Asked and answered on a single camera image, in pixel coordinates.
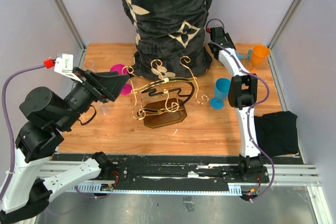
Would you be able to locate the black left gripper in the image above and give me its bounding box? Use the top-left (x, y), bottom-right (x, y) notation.
top-left (58, 66), bottom-right (131, 129)

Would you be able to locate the magenta wine glass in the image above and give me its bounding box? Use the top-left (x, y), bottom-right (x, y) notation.
top-left (110, 64), bottom-right (132, 95)

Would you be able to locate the blue wine glass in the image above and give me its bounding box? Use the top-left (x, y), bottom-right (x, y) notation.
top-left (210, 78), bottom-right (231, 110)
top-left (235, 49), bottom-right (253, 61)

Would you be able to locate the blue wine glass front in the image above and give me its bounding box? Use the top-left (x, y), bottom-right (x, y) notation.
top-left (235, 49), bottom-right (253, 61)

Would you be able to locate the orange wine glass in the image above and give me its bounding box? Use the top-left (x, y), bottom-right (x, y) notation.
top-left (248, 45), bottom-right (270, 72)

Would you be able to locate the clear wine glass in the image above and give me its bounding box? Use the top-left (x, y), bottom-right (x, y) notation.
top-left (101, 104), bottom-right (110, 115)

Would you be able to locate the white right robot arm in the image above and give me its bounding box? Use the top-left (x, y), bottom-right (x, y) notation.
top-left (206, 26), bottom-right (269, 183)

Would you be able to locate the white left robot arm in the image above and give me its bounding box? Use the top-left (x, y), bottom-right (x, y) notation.
top-left (1, 67), bottom-right (130, 223)

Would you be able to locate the black floral plush blanket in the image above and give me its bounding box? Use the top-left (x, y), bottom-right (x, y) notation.
top-left (121, 0), bottom-right (212, 80)

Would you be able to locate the black cloth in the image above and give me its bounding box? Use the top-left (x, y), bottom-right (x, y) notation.
top-left (254, 111), bottom-right (299, 157)

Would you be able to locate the gold wire wine glass rack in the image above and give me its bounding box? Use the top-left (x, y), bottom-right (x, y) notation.
top-left (128, 56), bottom-right (209, 129)

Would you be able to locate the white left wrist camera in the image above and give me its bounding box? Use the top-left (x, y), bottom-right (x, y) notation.
top-left (44, 54), bottom-right (82, 83)

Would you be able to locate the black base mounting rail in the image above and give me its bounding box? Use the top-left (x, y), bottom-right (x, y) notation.
top-left (52, 153), bottom-right (266, 190)

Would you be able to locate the aluminium frame post left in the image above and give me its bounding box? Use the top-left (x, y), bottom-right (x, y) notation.
top-left (53, 0), bottom-right (86, 51)

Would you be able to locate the aluminium frame post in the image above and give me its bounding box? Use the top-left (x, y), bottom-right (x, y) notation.
top-left (53, 0), bottom-right (86, 51)
top-left (268, 0), bottom-right (302, 50)

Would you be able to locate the aluminium frame post right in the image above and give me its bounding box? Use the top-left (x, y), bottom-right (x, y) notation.
top-left (268, 0), bottom-right (302, 50)

